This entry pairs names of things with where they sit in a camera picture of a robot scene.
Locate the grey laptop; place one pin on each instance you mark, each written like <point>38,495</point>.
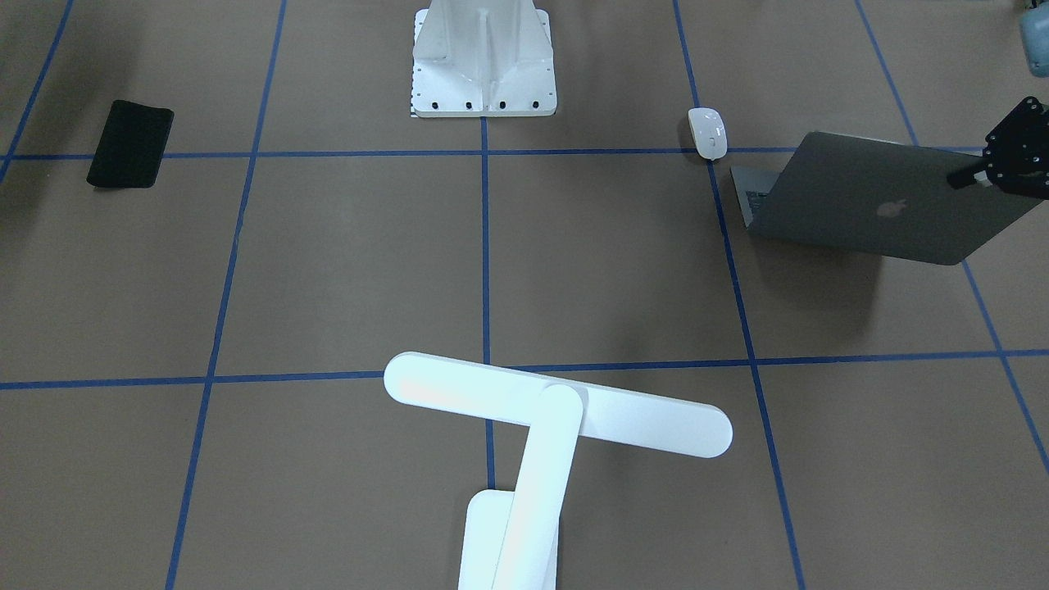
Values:
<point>876,197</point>

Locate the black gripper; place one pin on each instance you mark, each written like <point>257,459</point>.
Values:
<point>1016,156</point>

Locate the white computer mouse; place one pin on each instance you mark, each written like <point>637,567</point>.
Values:
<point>708,131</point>

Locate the black mouse pad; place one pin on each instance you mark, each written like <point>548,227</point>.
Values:
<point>131,147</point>

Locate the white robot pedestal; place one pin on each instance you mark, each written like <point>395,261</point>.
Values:
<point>483,59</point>

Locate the white desk lamp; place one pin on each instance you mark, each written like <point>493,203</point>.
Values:
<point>511,538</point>

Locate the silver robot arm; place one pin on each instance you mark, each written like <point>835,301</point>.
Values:
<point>1033,27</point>

